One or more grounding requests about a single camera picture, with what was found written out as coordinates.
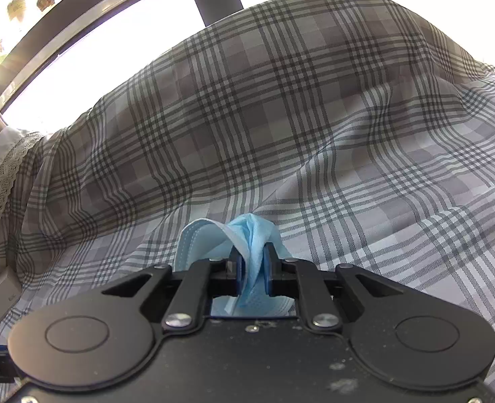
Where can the blue face mask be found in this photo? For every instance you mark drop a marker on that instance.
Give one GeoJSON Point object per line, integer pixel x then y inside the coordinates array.
{"type": "Point", "coordinates": [254, 235]}

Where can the white lace trimmed cloth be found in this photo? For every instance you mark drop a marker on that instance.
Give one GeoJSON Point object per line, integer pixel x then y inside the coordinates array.
{"type": "Point", "coordinates": [10, 163]}

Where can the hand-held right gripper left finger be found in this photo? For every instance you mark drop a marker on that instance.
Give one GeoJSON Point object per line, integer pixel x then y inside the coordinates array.
{"type": "Point", "coordinates": [240, 277]}

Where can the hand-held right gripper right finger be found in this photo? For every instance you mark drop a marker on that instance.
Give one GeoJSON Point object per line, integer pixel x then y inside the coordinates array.
{"type": "Point", "coordinates": [267, 277]}

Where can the dark window frame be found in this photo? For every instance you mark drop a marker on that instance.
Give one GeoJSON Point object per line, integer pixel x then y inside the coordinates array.
{"type": "Point", "coordinates": [104, 12]}

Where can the grey plaid bed sheet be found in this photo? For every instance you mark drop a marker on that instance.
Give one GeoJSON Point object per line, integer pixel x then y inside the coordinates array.
{"type": "Point", "coordinates": [272, 113]}

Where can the hanging plant pot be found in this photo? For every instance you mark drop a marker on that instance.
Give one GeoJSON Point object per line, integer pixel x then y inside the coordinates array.
{"type": "Point", "coordinates": [16, 8]}
{"type": "Point", "coordinates": [46, 0]}

